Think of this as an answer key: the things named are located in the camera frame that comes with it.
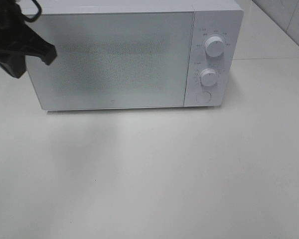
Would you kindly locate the white microwave door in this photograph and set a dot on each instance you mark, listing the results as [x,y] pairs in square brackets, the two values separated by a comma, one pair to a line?
[113,61]

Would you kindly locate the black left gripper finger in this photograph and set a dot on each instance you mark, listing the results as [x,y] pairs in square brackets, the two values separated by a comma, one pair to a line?
[13,62]
[34,45]

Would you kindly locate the round white door button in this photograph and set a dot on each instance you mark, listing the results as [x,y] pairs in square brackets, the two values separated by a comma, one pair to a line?
[203,97]

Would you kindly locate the upper white power knob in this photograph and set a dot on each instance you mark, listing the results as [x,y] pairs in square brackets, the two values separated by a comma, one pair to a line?
[214,46]

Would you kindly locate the white microwave oven body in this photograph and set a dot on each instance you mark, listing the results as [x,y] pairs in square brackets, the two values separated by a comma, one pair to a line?
[221,18]

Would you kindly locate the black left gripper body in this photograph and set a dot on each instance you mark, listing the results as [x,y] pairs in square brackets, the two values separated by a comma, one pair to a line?
[12,22]

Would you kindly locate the white timer knob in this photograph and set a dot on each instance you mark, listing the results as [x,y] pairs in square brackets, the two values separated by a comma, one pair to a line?
[208,77]

